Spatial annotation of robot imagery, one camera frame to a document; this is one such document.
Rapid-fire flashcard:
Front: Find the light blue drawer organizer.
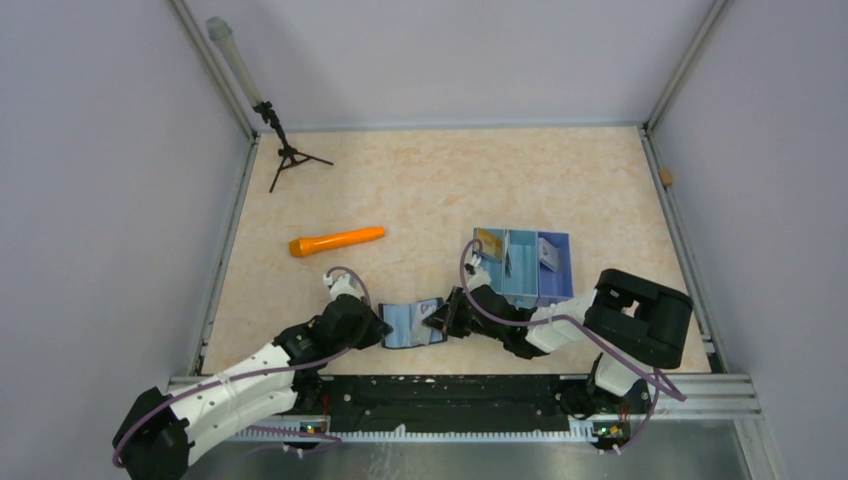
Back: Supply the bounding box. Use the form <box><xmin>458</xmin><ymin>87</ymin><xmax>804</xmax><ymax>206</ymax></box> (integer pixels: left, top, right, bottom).
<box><xmin>479</xmin><ymin>229</ymin><xmax>575</xmax><ymax>308</ymax></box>

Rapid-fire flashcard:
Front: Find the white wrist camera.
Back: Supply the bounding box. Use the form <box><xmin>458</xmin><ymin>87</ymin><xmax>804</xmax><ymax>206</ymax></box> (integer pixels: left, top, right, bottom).
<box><xmin>323</xmin><ymin>273</ymin><xmax>365</xmax><ymax>300</ymax></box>
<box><xmin>463</xmin><ymin>263</ymin><xmax>491</xmax><ymax>291</ymax></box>

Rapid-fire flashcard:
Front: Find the black mini tripod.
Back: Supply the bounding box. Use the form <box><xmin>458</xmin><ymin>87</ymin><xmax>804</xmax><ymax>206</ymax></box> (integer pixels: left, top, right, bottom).
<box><xmin>252</xmin><ymin>101</ymin><xmax>335</xmax><ymax>193</ymax></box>

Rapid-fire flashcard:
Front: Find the small tan block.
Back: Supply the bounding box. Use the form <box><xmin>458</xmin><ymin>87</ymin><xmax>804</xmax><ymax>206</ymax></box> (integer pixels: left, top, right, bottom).
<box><xmin>658</xmin><ymin>167</ymin><xmax>674</xmax><ymax>188</ymax></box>

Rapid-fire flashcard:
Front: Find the grey tube on tripod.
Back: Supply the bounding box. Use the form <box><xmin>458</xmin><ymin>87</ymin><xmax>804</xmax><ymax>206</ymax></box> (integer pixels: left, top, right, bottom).
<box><xmin>205</xmin><ymin>16</ymin><xmax>263</xmax><ymax>109</ymax></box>

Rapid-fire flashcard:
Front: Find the white credit card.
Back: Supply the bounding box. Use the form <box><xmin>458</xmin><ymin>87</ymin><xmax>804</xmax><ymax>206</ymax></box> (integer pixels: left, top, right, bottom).
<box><xmin>538</xmin><ymin>237</ymin><xmax>560</xmax><ymax>272</ymax></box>

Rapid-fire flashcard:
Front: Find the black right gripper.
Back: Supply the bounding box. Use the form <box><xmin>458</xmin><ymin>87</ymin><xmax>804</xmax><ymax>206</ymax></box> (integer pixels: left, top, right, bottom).
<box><xmin>423</xmin><ymin>285</ymin><xmax>506</xmax><ymax>341</ymax></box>

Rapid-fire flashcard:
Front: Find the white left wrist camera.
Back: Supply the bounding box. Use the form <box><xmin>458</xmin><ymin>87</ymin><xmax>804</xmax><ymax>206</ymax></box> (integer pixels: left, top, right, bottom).
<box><xmin>323</xmin><ymin>273</ymin><xmax>365</xmax><ymax>300</ymax></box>

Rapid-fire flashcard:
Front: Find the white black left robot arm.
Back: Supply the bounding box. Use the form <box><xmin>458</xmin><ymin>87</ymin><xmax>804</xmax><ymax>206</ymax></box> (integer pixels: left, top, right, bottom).
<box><xmin>112</xmin><ymin>294</ymin><xmax>393</xmax><ymax>479</ymax></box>

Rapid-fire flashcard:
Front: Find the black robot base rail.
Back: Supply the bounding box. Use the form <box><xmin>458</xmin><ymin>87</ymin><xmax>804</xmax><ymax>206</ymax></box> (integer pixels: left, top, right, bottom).
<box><xmin>291</xmin><ymin>375</ymin><xmax>652</xmax><ymax>434</ymax></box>

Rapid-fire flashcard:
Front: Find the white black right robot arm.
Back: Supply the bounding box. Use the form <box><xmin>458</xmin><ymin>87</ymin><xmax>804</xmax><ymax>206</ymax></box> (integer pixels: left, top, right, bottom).
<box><xmin>423</xmin><ymin>267</ymin><xmax>693</xmax><ymax>412</ymax></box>

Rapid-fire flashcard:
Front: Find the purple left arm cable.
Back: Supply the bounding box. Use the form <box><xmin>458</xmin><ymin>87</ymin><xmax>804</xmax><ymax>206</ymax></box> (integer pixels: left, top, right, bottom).
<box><xmin>111</xmin><ymin>266</ymin><xmax>372</xmax><ymax>468</ymax></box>

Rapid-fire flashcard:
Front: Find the orange flashlight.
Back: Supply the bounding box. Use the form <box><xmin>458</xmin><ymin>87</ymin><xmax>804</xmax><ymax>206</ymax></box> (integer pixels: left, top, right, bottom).
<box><xmin>288</xmin><ymin>226</ymin><xmax>385</xmax><ymax>258</ymax></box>

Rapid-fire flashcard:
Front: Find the dark blue leather card holder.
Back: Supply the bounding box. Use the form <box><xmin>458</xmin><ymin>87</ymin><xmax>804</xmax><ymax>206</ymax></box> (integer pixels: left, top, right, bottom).
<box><xmin>378</xmin><ymin>297</ymin><xmax>448</xmax><ymax>350</ymax></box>

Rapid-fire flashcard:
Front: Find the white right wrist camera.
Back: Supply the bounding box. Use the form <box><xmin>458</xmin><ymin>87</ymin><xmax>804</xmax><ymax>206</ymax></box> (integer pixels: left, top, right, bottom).
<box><xmin>463</xmin><ymin>263</ymin><xmax>491</xmax><ymax>291</ymax></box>

